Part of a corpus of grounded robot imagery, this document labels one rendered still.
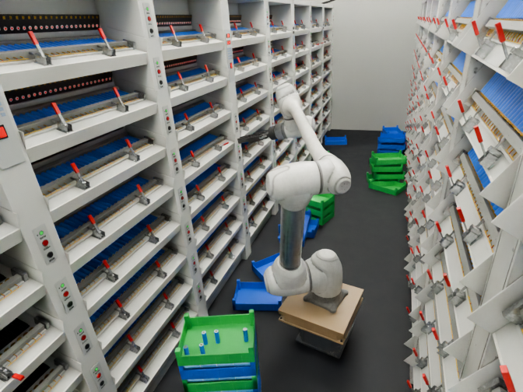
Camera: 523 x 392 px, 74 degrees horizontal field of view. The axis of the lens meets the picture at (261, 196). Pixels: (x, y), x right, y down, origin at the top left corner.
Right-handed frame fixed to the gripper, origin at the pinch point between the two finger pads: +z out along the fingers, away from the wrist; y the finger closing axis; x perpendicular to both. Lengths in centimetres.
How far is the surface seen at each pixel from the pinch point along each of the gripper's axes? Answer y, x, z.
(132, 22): -52, 64, 4
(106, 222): -89, -1, 21
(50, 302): -122, -12, 18
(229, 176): 7.2, -22.6, 22.1
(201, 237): -35, -42, 26
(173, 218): -53, -20, 24
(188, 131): -29.5, 15.7, 13.3
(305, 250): 40, -103, 0
